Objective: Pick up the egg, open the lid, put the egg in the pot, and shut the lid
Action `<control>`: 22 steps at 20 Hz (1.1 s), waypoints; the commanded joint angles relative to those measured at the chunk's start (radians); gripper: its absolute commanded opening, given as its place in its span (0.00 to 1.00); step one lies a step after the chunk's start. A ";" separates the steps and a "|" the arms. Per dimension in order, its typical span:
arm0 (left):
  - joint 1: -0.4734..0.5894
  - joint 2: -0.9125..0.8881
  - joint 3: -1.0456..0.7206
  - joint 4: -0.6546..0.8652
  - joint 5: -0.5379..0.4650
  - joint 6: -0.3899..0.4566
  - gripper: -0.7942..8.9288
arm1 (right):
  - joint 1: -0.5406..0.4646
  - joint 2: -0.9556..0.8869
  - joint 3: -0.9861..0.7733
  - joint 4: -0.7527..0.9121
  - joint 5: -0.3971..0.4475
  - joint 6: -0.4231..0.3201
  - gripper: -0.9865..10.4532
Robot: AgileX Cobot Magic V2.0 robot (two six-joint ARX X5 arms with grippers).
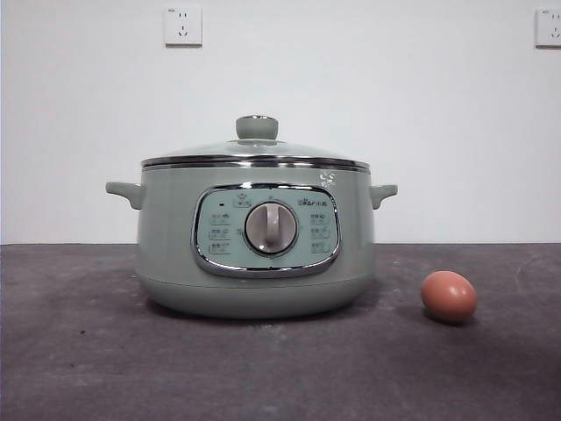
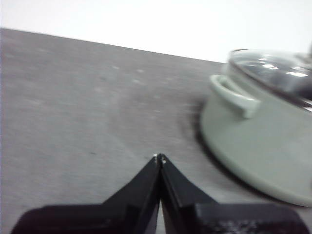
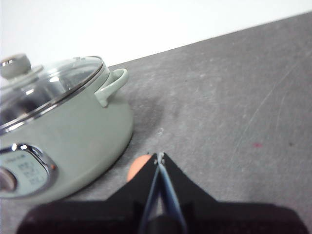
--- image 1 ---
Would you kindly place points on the glass lid with green knob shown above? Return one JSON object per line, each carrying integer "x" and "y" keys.
{"x": 257, "y": 128}

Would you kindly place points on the brown egg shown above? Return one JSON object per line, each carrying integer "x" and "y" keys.
{"x": 449, "y": 297}

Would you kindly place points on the sage green electric pot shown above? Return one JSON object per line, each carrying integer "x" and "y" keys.
{"x": 175, "y": 245}

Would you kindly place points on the white wall socket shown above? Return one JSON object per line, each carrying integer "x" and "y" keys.
{"x": 550, "y": 28}
{"x": 183, "y": 26}

